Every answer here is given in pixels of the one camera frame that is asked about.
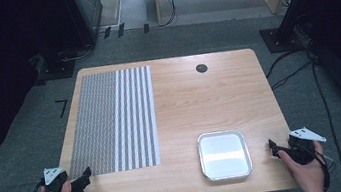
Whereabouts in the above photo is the silver metal tray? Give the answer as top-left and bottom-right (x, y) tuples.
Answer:
(195, 127), (255, 184)

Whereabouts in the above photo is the person's right hand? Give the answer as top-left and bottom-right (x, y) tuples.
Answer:
(276, 139), (331, 192)

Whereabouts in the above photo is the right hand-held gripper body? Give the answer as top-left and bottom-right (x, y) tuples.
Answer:
(277, 124), (330, 169)

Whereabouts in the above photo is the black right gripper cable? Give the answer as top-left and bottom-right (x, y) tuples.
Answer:
(303, 140), (340, 192)

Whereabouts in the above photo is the black stand base with pole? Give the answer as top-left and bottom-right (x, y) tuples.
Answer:
(29, 47), (81, 85)

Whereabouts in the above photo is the dark cabinet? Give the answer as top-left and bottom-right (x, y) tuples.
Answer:
(61, 0), (109, 52)

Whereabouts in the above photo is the black hanging desk cable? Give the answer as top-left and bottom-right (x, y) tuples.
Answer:
(156, 0), (181, 29)

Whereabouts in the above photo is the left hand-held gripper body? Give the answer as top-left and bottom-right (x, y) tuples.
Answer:
(40, 162), (85, 192)

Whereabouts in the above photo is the black stand base plate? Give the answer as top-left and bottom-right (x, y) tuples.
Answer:
(258, 22), (309, 57)

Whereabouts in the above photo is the long black floor cable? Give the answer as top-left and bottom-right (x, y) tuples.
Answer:
(307, 52), (341, 192)

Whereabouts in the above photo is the black round table grommet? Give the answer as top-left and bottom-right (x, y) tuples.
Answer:
(194, 63), (210, 75)

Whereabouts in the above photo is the grey striped woven placemat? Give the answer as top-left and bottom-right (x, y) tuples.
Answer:
(55, 65), (165, 180)

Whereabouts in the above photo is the grey floor cable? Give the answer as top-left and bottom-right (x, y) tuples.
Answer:
(59, 43), (98, 64)

